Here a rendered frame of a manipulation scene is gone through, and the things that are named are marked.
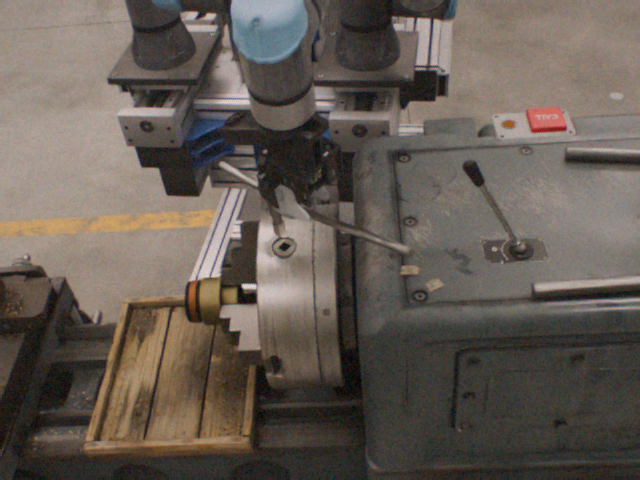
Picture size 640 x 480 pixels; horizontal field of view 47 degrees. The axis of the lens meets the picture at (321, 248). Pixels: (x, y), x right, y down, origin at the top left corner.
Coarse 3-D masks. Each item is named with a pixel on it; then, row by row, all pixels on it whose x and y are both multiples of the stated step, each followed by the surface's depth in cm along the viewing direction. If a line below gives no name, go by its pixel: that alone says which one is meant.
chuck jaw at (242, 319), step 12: (228, 312) 123; (240, 312) 123; (252, 312) 123; (228, 324) 124; (240, 324) 121; (252, 324) 121; (240, 336) 120; (252, 336) 119; (240, 348) 117; (252, 348) 117; (240, 360) 118; (252, 360) 118; (264, 360) 116; (276, 360) 116; (276, 372) 118
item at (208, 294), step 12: (192, 288) 126; (204, 288) 125; (216, 288) 125; (228, 288) 126; (240, 288) 130; (192, 300) 125; (204, 300) 124; (216, 300) 124; (228, 300) 125; (240, 300) 131; (192, 312) 125; (204, 312) 125; (216, 312) 125; (216, 324) 127
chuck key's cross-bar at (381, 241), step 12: (228, 168) 106; (240, 180) 105; (252, 180) 104; (312, 216) 99; (324, 216) 98; (336, 228) 97; (348, 228) 96; (372, 240) 93; (384, 240) 92; (408, 252) 90
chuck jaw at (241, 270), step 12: (240, 228) 124; (252, 228) 124; (252, 240) 124; (240, 252) 125; (252, 252) 125; (228, 264) 128; (240, 264) 125; (252, 264) 125; (228, 276) 126; (240, 276) 125; (252, 276) 125
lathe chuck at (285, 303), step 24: (264, 216) 121; (264, 240) 116; (312, 240) 115; (264, 264) 113; (288, 264) 113; (312, 264) 113; (264, 288) 112; (288, 288) 112; (312, 288) 112; (264, 312) 112; (288, 312) 112; (312, 312) 112; (264, 336) 113; (288, 336) 113; (312, 336) 113; (288, 360) 115; (312, 360) 115; (288, 384) 120; (312, 384) 121
